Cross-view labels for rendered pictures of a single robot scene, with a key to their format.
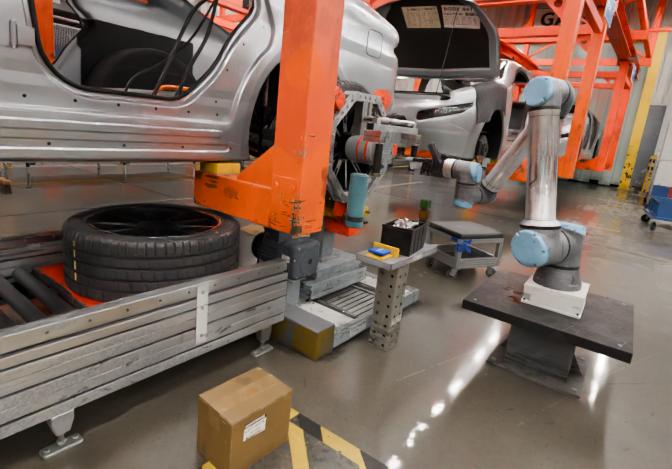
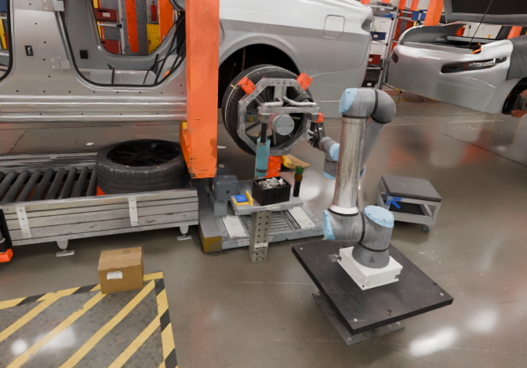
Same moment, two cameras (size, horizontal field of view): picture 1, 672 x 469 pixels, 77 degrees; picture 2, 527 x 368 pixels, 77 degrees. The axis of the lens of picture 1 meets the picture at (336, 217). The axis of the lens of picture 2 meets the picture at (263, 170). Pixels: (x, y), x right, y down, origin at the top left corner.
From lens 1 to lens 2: 1.36 m
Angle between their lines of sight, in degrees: 33
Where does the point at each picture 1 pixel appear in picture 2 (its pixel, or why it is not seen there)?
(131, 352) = (92, 222)
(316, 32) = (191, 55)
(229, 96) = not seen: hidden behind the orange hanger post
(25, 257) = not seen: hidden behind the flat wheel
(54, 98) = (83, 92)
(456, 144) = (478, 99)
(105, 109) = (110, 95)
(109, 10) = not seen: hidden behind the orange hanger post
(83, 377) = (69, 227)
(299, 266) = (218, 194)
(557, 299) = (354, 269)
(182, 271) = (132, 186)
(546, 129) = (346, 134)
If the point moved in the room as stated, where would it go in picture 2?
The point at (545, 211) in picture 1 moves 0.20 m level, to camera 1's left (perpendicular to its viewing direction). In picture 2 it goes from (339, 199) to (303, 187)
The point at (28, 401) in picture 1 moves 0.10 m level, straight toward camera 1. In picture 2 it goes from (45, 231) to (36, 242)
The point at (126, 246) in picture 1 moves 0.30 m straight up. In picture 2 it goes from (107, 169) to (101, 125)
